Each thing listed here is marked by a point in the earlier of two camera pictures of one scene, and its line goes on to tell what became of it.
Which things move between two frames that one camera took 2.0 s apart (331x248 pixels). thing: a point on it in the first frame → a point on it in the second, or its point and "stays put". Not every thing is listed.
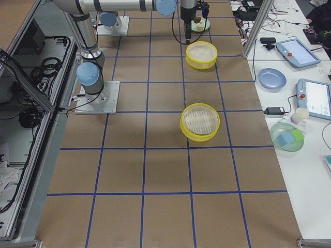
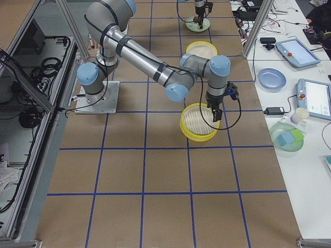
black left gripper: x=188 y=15 → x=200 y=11
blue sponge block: x=285 y=138 stays put
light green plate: x=193 y=25 stays put
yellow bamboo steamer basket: x=199 y=122 stays put
